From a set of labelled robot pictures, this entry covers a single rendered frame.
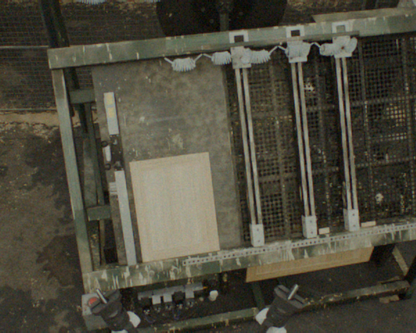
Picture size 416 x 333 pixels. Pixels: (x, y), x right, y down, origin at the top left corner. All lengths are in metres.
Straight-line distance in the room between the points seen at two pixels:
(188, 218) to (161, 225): 0.16
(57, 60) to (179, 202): 0.99
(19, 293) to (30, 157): 1.46
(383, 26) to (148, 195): 1.61
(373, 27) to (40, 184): 3.07
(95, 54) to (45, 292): 1.97
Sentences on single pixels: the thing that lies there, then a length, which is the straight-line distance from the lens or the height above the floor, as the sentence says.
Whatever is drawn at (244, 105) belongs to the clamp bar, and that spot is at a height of 1.55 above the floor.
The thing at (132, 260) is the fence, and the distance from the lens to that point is 2.86.
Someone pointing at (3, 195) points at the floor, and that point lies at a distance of 4.70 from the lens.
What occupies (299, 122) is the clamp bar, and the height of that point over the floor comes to 1.45.
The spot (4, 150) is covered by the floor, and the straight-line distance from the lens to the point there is 5.13.
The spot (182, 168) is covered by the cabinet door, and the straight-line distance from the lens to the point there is 2.79.
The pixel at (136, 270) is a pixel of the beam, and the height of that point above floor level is 0.88.
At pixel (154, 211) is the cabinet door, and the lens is 2.81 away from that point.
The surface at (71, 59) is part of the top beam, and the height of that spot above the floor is 1.84.
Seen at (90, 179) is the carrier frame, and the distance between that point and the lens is 3.49.
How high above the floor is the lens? 3.26
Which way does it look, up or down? 44 degrees down
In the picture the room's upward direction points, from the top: straight up
